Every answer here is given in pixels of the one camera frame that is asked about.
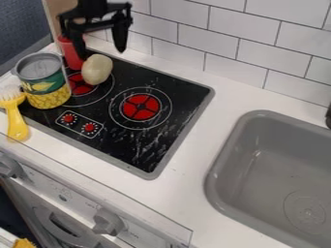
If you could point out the white toy egg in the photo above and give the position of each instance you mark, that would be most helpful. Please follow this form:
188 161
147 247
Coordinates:
97 69

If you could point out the yellow brush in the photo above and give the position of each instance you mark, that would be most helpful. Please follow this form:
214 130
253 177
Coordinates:
14 111

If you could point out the red cup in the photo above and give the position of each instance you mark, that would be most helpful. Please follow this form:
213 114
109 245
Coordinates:
69 53

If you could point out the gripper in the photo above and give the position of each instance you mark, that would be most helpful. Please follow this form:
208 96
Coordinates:
92 11

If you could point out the toy sink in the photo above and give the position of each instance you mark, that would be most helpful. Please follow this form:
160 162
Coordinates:
276 180

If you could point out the yellow corn can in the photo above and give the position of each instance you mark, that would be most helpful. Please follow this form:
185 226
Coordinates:
43 80

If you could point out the toy stove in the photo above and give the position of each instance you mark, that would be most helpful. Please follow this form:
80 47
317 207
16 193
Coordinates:
120 108

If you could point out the cardboard box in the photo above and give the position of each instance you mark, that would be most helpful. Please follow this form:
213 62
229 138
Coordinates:
54 14

